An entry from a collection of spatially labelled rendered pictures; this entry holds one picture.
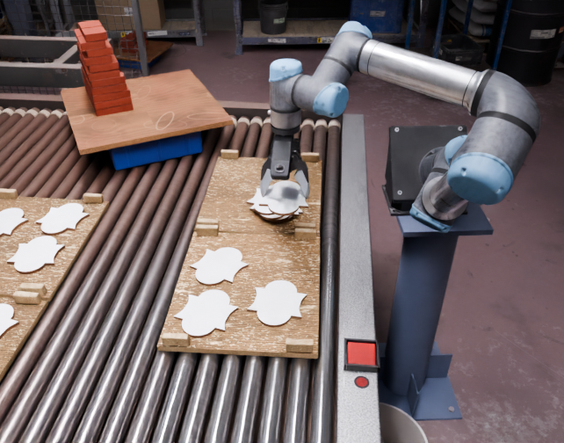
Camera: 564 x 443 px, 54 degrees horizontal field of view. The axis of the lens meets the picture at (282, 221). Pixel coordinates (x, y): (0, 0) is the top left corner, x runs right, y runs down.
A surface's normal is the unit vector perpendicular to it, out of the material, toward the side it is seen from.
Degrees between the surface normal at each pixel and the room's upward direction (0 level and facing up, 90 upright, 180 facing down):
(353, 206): 0
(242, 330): 0
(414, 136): 47
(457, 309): 0
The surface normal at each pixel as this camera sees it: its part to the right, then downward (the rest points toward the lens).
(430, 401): 0.00, -0.81
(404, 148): 0.01, -0.12
